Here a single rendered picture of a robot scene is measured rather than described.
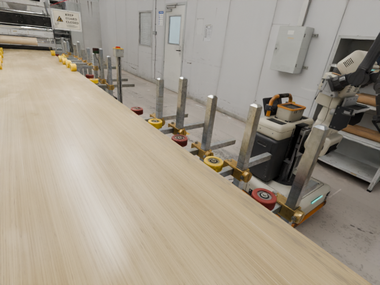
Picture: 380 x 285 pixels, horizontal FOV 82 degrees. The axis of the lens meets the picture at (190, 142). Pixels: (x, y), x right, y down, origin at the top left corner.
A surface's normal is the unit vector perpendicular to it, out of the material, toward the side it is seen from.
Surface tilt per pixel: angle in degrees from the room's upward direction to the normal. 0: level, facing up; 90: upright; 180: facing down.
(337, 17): 90
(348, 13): 90
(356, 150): 90
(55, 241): 0
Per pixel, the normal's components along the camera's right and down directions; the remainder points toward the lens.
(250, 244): 0.10, -0.90
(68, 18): 0.59, 0.40
